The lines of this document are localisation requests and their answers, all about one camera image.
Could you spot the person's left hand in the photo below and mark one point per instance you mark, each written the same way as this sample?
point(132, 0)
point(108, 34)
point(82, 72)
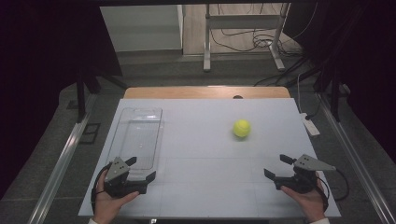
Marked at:
point(107, 208)

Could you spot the white board on table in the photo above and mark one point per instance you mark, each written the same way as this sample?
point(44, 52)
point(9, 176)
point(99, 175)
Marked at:
point(202, 174)

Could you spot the black floor plate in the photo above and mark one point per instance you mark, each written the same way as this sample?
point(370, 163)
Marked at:
point(90, 133)

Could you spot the dark curtain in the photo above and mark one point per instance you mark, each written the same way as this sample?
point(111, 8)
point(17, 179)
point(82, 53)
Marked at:
point(367, 62)
point(43, 62)

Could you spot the white power strip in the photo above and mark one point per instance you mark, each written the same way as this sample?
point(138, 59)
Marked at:
point(310, 125)

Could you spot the yellow tennis ball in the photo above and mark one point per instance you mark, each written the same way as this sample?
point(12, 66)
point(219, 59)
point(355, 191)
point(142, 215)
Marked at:
point(242, 128)

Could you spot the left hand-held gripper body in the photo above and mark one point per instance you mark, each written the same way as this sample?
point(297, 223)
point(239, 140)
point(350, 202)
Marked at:
point(116, 169)

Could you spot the white cabinet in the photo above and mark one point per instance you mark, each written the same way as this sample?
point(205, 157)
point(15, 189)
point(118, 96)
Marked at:
point(143, 28)

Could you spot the white metal desk frame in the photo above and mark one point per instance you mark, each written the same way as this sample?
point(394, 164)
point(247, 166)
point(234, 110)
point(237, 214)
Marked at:
point(207, 37)

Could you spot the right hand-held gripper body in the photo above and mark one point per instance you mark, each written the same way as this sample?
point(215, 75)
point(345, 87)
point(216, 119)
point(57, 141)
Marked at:
point(306, 163)

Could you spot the clear plastic container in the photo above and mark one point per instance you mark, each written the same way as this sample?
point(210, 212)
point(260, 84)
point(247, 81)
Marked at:
point(138, 137)

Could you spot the person's right hand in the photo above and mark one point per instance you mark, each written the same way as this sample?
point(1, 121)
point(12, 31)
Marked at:
point(311, 203)

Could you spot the wooden table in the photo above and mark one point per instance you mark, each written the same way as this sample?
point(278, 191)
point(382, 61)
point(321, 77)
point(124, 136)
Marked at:
point(186, 92)

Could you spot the black stand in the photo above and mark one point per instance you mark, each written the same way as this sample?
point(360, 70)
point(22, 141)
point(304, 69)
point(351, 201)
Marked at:
point(81, 96)
point(335, 99)

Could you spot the aluminium floor rail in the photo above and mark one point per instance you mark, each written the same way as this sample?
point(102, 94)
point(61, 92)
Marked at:
point(62, 161)
point(351, 155)

